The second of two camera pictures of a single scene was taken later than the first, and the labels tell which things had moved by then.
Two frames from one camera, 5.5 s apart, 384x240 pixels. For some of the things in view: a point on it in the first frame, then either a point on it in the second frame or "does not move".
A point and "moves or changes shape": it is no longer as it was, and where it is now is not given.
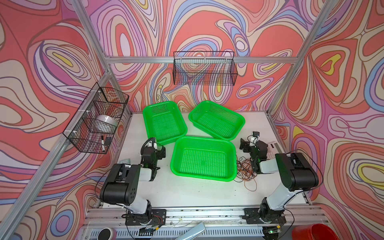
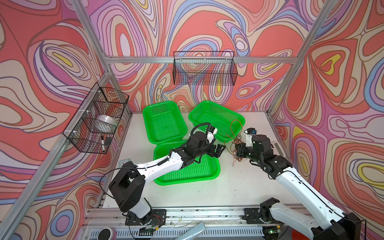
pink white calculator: (273, 148) does not move
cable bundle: (245, 172) to (235, 144)
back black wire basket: (204, 68) does not move
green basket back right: (216, 120) does not move
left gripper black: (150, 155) to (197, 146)
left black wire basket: (92, 127) does not move
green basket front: (204, 158) moves or changes shape
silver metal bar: (193, 232) does not move
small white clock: (126, 161) does not move
